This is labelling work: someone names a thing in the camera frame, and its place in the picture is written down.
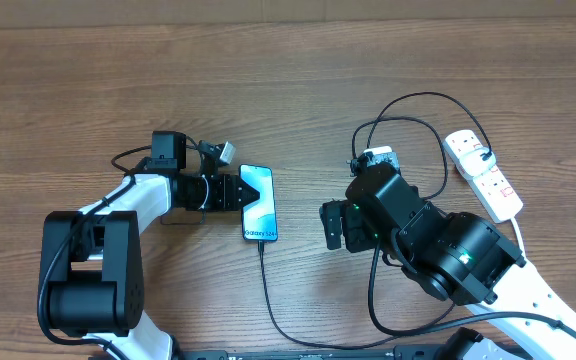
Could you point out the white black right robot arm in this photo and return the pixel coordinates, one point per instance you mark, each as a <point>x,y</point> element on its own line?
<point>459,257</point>

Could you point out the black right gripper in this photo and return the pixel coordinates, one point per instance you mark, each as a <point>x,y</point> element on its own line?
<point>360,227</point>

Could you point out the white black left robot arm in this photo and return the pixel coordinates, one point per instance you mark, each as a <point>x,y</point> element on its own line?
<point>91,279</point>

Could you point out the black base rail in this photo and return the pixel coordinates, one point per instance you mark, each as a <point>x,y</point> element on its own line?
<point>464,344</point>

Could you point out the white power strip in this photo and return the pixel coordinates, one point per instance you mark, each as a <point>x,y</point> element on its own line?
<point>492,188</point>

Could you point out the blue Samsung smartphone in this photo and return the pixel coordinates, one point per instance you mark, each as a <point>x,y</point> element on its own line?
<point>259,220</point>

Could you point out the brown cardboard backdrop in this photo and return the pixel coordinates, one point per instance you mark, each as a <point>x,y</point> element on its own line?
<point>23,14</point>

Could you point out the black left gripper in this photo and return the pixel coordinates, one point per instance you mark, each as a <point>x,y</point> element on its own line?
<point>227,192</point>

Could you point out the white USB charger adapter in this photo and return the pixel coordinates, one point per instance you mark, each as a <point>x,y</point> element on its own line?
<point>476,162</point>

